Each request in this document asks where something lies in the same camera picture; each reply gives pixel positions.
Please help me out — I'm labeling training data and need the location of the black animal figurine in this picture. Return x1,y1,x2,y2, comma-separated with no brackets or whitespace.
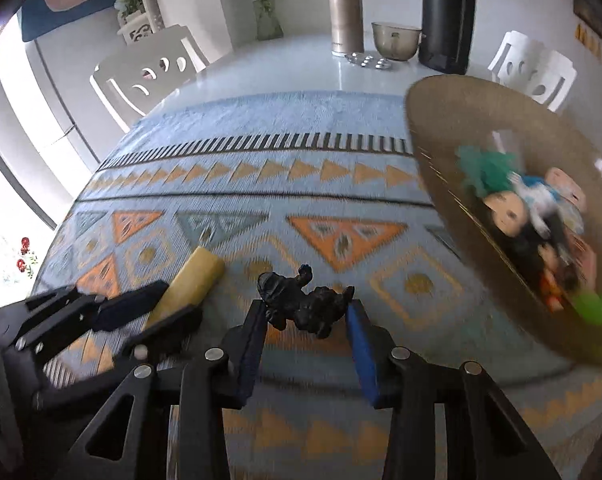
258,264,355,339

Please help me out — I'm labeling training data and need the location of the yellow rectangular block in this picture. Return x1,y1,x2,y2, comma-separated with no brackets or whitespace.
144,246,225,330

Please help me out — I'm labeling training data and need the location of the red dress doll figurine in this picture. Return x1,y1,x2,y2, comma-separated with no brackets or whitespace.
537,243,581,312

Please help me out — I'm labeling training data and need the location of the green translucent plastic toy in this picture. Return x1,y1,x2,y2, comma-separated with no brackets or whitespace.
455,145,518,198

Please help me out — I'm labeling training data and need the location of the patterned blue table mat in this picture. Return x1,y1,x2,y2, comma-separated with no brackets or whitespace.
34,92,602,479

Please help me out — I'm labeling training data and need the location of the white chair far left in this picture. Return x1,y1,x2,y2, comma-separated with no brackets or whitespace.
89,25,209,132

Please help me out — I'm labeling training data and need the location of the white chair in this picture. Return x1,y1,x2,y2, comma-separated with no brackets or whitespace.
89,25,209,132
487,30,578,113

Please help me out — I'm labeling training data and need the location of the brown ribbed bowl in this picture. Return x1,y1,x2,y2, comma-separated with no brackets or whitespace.
405,75,602,366

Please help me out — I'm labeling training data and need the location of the silver coaster with beads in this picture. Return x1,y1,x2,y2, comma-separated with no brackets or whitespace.
345,53,392,70

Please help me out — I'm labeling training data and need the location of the small grey glass bowl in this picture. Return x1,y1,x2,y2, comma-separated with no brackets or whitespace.
371,22,421,62

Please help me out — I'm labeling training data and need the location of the white chair far middle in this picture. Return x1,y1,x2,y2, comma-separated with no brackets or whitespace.
487,30,578,113

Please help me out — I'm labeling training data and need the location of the beige steel tumbler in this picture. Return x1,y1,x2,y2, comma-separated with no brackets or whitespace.
328,0,365,56

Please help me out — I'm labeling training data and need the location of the black thermos bottle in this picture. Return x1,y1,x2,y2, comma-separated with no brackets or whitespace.
418,0,476,75

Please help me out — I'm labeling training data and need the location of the lower small framed picture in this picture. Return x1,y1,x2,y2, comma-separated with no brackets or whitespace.
573,0,602,39

